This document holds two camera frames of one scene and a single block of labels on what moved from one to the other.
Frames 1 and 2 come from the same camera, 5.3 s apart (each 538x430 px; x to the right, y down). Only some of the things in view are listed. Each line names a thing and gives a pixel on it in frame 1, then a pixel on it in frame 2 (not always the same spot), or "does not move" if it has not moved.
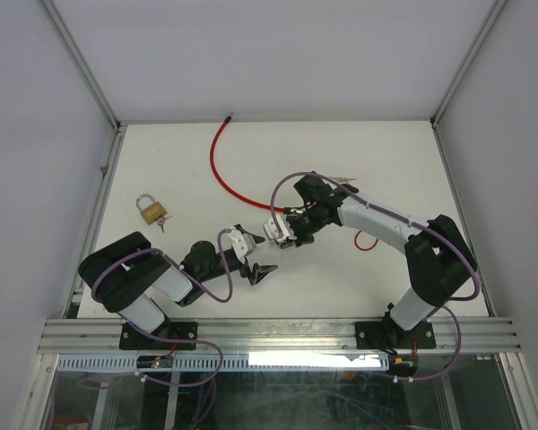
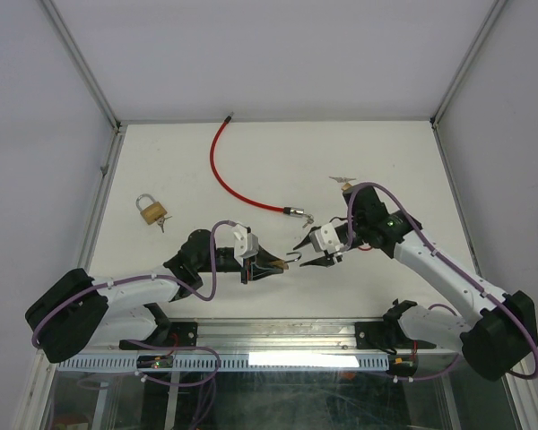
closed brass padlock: [151, 213] does not move
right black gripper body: [304, 226] to [344, 227]
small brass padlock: [344, 180] does not move
